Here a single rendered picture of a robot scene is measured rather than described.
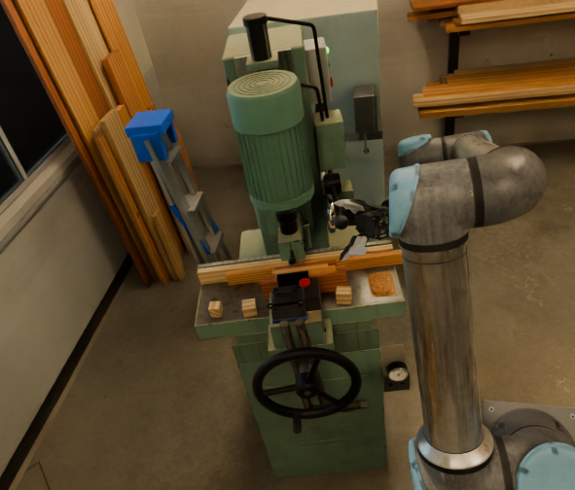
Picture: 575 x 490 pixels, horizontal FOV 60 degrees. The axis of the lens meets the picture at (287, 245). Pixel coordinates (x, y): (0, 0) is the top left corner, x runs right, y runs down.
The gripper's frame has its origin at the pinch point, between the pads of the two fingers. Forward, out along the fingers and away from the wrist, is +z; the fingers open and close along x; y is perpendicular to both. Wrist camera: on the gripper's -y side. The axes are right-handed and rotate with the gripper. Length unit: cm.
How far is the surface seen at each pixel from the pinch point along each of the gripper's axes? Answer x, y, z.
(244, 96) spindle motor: -35.5, -8.2, 14.2
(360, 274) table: 20.7, -10.4, -17.5
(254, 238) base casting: 18, -64, -16
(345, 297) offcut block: 21.9, -4.8, -5.6
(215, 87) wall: -33, -245, -117
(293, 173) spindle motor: -15.5, -7.8, 4.1
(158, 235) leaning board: 39, -174, -21
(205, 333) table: 28.5, -31.9, 25.6
